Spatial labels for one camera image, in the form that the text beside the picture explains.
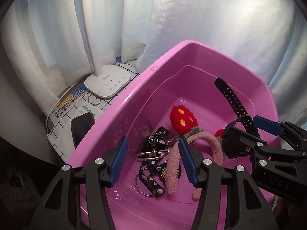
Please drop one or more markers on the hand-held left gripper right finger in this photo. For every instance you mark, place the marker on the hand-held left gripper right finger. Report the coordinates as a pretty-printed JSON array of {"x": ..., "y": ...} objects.
[{"x": 188, "y": 163}]

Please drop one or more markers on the white curtain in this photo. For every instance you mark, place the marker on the white curtain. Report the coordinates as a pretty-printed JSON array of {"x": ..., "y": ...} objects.
[{"x": 203, "y": 16}]

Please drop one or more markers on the black gold embroidered patch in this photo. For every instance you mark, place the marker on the black gold embroidered patch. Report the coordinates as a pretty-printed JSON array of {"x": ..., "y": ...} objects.
[{"x": 163, "y": 171}]

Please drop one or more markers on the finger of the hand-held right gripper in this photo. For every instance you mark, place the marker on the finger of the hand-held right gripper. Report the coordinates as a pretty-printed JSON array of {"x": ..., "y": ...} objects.
[
  {"x": 266, "y": 124},
  {"x": 237, "y": 141}
]

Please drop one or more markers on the black grid white tablecloth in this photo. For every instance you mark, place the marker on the black grid white tablecloth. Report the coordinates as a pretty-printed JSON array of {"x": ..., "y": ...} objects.
[{"x": 123, "y": 65}]

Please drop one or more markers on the black wrist watch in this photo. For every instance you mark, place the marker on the black wrist watch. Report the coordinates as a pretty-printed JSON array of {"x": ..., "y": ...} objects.
[{"x": 230, "y": 95}]

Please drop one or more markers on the printed paper packet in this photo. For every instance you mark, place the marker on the printed paper packet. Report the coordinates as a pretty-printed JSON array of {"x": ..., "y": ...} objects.
[{"x": 67, "y": 105}]

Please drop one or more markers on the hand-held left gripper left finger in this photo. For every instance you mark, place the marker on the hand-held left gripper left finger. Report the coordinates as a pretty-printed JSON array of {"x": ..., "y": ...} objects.
[{"x": 118, "y": 163}]

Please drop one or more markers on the pink plush strawberry headband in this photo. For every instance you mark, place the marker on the pink plush strawberry headband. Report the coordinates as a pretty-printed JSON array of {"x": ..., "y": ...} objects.
[{"x": 172, "y": 167}]

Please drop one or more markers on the small silver bangle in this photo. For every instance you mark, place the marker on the small silver bangle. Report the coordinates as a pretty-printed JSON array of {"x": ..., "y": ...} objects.
[{"x": 156, "y": 152}]

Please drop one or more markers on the smartphone with red case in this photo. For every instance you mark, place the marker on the smartphone with red case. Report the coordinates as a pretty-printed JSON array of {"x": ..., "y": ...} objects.
[{"x": 81, "y": 127}]

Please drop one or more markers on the pink plastic basin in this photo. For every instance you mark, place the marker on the pink plastic basin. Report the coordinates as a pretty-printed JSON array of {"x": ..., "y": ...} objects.
[{"x": 211, "y": 60}]

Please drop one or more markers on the white desk lamp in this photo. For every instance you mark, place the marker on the white desk lamp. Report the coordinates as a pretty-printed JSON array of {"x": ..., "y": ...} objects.
[{"x": 108, "y": 81}]

